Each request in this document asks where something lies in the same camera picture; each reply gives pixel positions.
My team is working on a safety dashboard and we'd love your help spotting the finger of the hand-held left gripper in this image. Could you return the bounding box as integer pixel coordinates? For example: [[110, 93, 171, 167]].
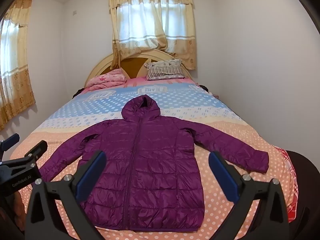
[[0, 133, 20, 160], [24, 140, 48, 167]]

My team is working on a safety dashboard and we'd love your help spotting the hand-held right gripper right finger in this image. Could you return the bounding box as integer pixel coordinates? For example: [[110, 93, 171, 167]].
[[209, 151, 290, 240]]

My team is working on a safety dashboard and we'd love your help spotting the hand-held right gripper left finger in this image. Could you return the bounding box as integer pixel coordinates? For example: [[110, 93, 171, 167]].
[[25, 150, 108, 240]]

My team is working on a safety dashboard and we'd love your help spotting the purple hooded puffer jacket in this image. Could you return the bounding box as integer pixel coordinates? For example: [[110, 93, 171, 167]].
[[31, 94, 269, 232]]

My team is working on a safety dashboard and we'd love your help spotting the beige floral curtain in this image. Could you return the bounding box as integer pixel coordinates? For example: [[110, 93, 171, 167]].
[[0, 0, 37, 130], [108, 0, 197, 70]]

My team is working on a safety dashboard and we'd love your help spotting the red checked sheet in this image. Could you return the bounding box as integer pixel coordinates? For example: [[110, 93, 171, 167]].
[[276, 146, 299, 223]]

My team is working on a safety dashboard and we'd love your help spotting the polka dot bedspread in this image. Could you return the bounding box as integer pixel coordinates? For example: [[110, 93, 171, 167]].
[[15, 76, 299, 240]]

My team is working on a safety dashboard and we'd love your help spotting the pink folded blanket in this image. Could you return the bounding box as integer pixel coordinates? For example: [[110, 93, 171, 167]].
[[85, 67, 128, 92]]

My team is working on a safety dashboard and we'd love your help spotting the cream wooden headboard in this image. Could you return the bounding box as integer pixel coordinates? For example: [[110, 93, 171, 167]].
[[84, 48, 194, 88]]

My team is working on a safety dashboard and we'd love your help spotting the striped pillow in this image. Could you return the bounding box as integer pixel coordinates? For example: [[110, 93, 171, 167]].
[[144, 59, 187, 81]]

